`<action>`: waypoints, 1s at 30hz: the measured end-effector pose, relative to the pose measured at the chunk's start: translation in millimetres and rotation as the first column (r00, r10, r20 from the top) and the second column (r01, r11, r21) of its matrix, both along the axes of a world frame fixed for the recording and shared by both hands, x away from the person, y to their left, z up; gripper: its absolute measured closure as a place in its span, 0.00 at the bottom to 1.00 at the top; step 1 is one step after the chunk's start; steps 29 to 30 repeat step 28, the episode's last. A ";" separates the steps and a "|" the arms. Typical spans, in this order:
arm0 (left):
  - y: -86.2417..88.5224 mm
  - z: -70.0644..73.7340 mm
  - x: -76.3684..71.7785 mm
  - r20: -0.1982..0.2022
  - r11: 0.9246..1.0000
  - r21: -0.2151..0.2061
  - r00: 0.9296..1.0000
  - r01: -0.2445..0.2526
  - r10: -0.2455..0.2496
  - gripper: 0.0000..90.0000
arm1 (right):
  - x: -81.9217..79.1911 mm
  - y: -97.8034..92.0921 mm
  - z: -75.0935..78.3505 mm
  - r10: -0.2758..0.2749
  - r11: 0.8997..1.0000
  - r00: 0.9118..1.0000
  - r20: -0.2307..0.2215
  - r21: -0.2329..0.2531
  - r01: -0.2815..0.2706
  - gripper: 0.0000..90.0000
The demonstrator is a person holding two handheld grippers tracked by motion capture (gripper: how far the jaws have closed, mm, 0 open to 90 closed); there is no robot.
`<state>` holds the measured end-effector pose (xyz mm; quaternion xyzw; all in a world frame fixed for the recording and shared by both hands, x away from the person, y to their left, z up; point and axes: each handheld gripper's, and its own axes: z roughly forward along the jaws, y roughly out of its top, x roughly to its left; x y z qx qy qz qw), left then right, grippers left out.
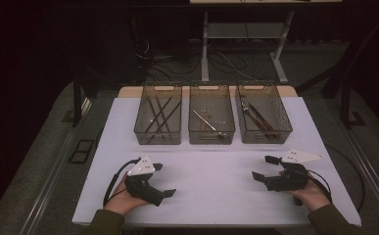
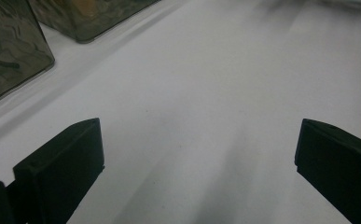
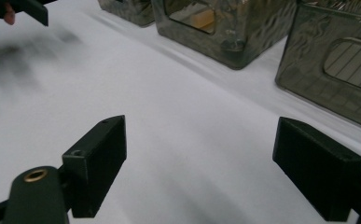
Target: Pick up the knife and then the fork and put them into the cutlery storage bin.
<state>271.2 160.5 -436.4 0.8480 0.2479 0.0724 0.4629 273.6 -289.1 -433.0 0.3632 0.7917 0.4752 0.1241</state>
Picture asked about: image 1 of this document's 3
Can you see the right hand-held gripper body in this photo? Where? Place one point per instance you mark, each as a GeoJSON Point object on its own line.
{"type": "Point", "coordinates": [291, 181]}

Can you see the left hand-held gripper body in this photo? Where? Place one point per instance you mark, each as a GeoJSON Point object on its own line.
{"type": "Point", "coordinates": [144, 191]}

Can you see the black chopstick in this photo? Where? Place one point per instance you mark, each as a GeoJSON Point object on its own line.
{"type": "Point", "coordinates": [169, 117]}
{"type": "Point", "coordinates": [158, 115]}

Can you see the smoky clear plastic bin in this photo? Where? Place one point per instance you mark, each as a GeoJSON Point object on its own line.
{"type": "Point", "coordinates": [159, 88]}
{"type": "Point", "coordinates": [275, 107]}
{"type": "Point", "coordinates": [211, 98]}

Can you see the metal spoon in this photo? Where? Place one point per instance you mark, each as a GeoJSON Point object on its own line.
{"type": "Point", "coordinates": [206, 121]}

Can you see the person's left hand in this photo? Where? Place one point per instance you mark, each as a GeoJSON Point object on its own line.
{"type": "Point", "coordinates": [121, 202]}

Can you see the person's right hand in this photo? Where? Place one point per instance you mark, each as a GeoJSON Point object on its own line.
{"type": "Point", "coordinates": [312, 196]}

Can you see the black metal stand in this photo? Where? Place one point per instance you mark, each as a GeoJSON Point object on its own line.
{"type": "Point", "coordinates": [345, 104]}
{"type": "Point", "coordinates": [77, 98]}

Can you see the aluminium rail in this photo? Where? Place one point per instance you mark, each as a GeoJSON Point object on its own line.
{"type": "Point", "coordinates": [373, 181]}
{"type": "Point", "coordinates": [50, 182]}

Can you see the white frame desk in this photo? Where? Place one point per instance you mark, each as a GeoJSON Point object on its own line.
{"type": "Point", "coordinates": [204, 49]}

